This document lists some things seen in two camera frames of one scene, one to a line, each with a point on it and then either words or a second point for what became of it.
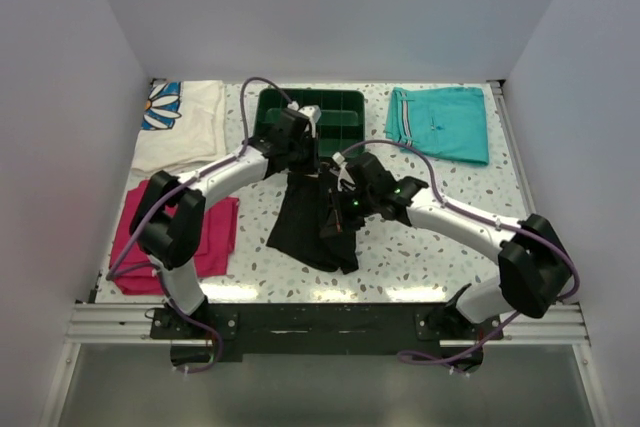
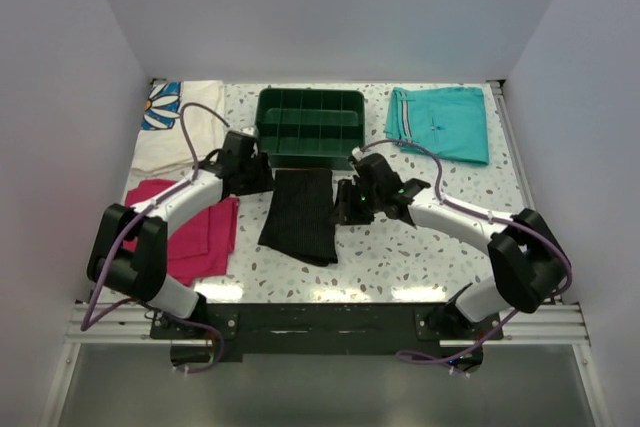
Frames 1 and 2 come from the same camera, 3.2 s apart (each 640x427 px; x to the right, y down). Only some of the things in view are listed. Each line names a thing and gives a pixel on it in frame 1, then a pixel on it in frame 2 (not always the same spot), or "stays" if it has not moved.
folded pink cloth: (134, 270) stays
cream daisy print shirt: (184, 126) stays
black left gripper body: (303, 155) → (256, 175)
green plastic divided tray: (342, 120) stays
